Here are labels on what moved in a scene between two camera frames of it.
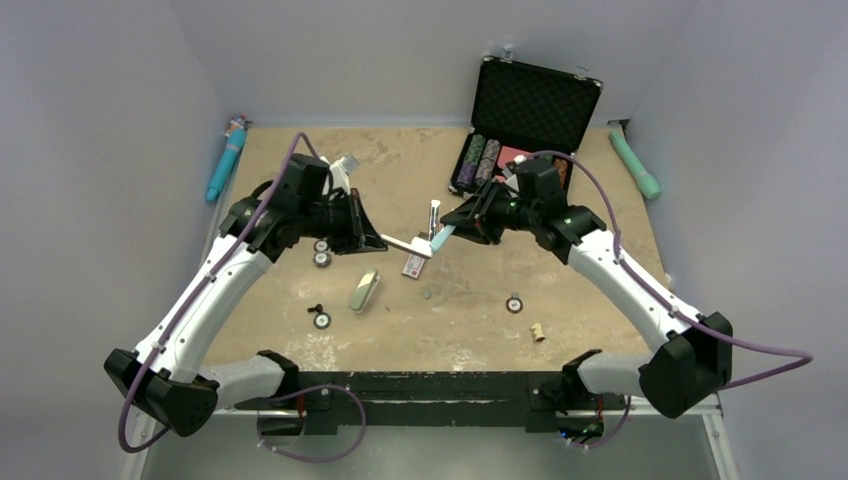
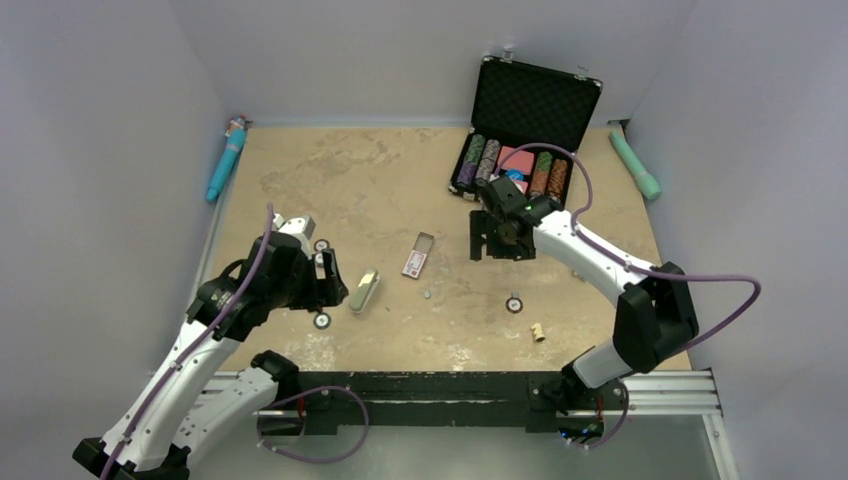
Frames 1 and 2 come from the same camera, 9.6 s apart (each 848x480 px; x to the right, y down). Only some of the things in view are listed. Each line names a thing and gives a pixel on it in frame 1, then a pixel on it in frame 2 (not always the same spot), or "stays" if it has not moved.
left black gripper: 360,236 -> 327,291
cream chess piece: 538,332 stays
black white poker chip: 322,320 stays
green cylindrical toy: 646,182 stays
